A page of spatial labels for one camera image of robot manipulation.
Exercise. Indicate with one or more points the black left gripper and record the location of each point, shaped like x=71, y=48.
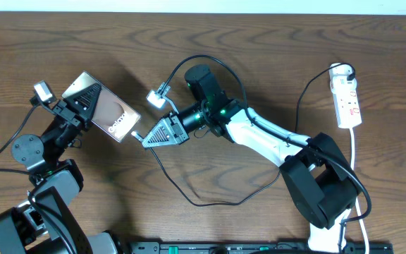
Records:
x=63, y=111

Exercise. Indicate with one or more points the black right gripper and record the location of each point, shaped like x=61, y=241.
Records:
x=179, y=137

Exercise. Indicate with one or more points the smartphone with brown screen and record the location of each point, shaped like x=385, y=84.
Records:
x=114, y=116

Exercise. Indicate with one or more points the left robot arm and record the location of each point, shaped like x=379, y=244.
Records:
x=43, y=223

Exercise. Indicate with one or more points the white power strip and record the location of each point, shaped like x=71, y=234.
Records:
x=345, y=101

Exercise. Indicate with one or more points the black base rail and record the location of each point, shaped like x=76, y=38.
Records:
x=245, y=247

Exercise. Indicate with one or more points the white usb wall charger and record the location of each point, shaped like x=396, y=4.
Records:
x=344, y=69

